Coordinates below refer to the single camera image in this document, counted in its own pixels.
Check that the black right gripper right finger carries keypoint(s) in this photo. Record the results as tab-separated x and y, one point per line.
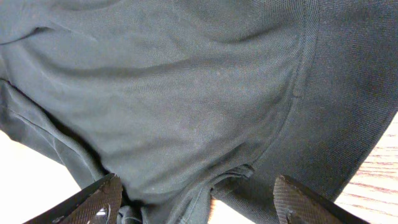
295	203

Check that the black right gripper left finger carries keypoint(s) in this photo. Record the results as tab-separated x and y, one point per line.
98	203

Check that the black t-shirt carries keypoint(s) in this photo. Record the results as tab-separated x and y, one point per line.
191	100

